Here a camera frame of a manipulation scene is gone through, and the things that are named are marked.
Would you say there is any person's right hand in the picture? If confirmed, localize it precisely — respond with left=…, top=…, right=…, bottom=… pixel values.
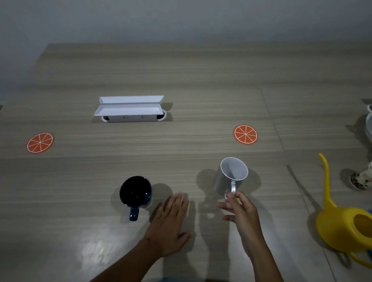
left=214, top=189, right=268, bottom=254

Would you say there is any yellow watering can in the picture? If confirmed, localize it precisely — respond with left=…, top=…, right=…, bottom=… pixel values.
left=308, top=153, right=372, bottom=272

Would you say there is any person's left forearm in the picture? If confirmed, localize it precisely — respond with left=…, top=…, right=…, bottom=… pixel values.
left=81, top=233, right=164, bottom=282

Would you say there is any small patterned flower pot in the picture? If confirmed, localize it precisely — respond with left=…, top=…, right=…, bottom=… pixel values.
left=349, top=157, right=372, bottom=192

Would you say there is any person's left hand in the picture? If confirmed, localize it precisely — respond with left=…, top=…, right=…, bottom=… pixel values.
left=142, top=190, right=198, bottom=261

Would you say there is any white mug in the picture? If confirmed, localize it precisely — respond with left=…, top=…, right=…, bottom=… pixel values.
left=213, top=156, right=250, bottom=201

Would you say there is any orange slice coaster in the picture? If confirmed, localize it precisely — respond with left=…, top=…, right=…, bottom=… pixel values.
left=232, top=124, right=259, bottom=146
left=26, top=131, right=55, bottom=155

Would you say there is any person's right forearm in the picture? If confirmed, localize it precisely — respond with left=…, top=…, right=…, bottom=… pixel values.
left=245, top=239, right=303, bottom=282

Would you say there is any dark blue mug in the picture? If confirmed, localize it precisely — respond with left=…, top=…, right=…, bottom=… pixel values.
left=117, top=174, right=154, bottom=224

